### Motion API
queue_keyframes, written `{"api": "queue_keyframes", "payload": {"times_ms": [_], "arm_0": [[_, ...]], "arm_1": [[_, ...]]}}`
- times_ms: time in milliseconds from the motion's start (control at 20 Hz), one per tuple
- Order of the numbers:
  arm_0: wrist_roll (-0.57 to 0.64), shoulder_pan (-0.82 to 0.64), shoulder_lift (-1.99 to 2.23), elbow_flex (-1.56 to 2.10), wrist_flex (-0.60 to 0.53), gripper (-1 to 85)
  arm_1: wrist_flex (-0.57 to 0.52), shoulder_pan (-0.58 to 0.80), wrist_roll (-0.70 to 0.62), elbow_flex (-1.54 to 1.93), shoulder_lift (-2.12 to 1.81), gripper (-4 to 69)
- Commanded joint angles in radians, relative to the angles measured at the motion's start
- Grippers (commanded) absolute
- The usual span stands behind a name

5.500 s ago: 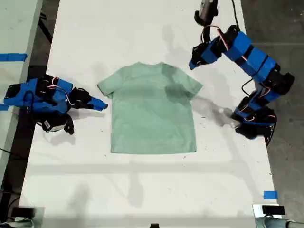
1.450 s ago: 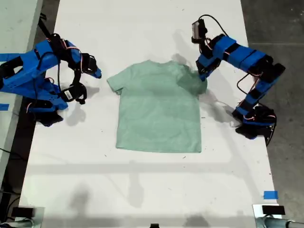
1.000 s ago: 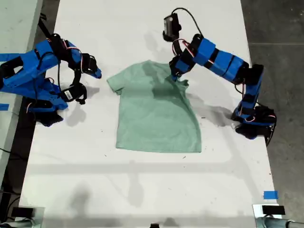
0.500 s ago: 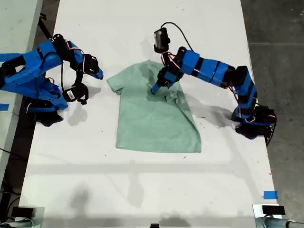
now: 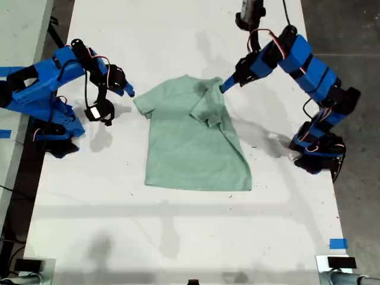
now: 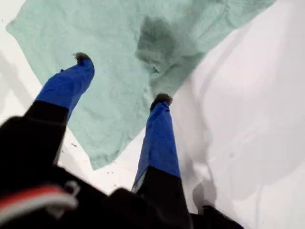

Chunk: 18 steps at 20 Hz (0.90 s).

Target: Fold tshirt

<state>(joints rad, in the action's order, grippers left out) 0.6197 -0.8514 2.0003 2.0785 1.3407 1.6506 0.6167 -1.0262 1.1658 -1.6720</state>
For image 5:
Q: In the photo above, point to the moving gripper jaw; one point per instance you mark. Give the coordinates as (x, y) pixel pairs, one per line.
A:
(244, 65)
(118, 91)

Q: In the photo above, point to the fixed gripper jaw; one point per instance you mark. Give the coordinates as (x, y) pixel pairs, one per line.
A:
(233, 83)
(118, 77)

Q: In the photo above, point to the pale green T-shirt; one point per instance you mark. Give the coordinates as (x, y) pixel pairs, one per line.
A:
(178, 148)

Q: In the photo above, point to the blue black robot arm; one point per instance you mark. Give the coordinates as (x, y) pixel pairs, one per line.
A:
(38, 80)
(314, 71)

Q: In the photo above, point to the pale side table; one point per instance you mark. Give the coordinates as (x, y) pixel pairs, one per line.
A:
(17, 35)

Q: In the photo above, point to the long blue tape strip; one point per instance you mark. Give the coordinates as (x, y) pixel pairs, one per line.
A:
(9, 71)

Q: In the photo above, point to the short blue tape strip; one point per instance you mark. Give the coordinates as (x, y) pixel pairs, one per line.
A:
(4, 134)

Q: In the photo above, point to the square blue tape piece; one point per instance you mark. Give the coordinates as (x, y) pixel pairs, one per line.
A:
(338, 243)

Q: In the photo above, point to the camera black stalk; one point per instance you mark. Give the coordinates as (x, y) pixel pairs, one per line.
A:
(250, 43)

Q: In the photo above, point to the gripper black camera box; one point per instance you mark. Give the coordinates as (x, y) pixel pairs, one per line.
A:
(95, 112)
(249, 9)

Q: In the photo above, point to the black table frame bar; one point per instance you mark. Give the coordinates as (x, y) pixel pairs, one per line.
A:
(58, 38)

